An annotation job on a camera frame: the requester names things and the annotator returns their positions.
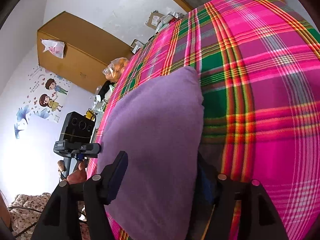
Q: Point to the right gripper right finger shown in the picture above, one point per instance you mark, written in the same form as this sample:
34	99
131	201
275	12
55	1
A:
227	209

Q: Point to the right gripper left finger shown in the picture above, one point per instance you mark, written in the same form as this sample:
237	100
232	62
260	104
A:
60	219

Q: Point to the purple fleece garment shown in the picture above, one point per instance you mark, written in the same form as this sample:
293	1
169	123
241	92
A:
159	125

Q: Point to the person left hand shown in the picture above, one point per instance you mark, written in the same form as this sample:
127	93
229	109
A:
79	175

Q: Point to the floral patterned quilt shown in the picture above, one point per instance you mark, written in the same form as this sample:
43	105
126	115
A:
25	211

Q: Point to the black cloth on table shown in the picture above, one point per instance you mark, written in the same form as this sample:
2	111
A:
104	89

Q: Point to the white plastic bag on cabinet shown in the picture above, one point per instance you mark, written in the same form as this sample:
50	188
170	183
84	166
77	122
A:
56	48

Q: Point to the pink plaid bed sheet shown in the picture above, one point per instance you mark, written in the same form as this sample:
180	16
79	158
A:
258	63

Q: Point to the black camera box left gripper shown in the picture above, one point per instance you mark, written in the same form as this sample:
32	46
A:
77	128

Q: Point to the cartoon couple wall sticker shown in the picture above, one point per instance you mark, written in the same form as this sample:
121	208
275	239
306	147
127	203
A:
50	100

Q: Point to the wooden wall cabinet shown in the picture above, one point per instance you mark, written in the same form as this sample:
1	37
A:
88	50

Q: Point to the cardboard box by wall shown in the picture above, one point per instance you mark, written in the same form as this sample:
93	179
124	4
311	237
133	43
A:
154	20

